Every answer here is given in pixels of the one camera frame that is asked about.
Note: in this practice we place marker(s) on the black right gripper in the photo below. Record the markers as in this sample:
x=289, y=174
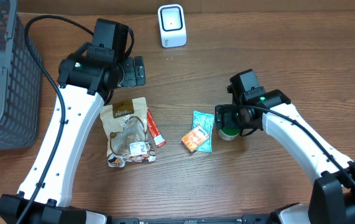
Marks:
x=224, y=121

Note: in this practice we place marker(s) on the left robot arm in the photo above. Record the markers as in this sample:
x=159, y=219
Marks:
x=86, y=82

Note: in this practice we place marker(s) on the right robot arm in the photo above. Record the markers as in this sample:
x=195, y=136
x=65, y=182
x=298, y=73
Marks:
x=331, y=173

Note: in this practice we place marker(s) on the grey plastic mesh basket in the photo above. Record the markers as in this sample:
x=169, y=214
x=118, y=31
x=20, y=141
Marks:
x=20, y=83

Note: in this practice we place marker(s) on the brown snack pouch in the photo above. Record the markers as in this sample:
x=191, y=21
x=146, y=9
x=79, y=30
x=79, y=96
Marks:
x=125, y=125

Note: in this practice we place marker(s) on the green lid jar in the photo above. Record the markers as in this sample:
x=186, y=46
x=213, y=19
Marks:
x=228, y=134

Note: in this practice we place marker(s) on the white barcode scanner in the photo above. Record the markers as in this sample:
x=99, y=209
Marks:
x=172, y=26

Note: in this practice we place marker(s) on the orange small box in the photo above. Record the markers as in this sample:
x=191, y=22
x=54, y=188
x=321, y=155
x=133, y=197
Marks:
x=195, y=138

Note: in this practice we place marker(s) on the teal wipes packet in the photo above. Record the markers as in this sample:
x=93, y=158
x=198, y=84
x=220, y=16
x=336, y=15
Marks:
x=206, y=121

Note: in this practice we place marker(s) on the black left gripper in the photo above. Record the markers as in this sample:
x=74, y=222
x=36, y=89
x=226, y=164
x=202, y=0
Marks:
x=138, y=71

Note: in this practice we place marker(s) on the red stick sachet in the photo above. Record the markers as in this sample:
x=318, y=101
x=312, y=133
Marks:
x=154, y=130

